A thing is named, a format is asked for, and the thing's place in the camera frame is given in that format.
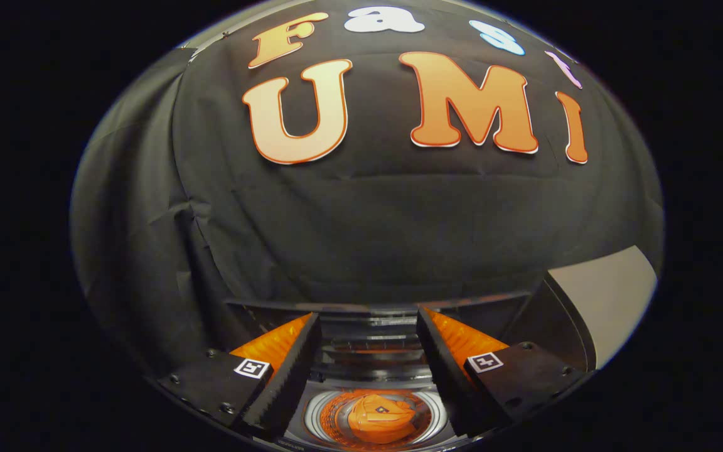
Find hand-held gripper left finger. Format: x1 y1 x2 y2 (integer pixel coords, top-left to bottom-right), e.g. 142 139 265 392
158 312 323 440

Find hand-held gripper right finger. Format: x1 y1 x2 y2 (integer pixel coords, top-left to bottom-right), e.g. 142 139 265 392
416 306 588 438

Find black backdrop cloth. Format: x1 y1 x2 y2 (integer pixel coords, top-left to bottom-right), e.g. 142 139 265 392
70 0 665 377

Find small grey washing machine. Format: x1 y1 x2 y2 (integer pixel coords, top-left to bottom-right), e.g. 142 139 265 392
280 377 458 452

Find yellow polo shirt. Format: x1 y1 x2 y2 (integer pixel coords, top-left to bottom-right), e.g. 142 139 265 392
347 394 420 444

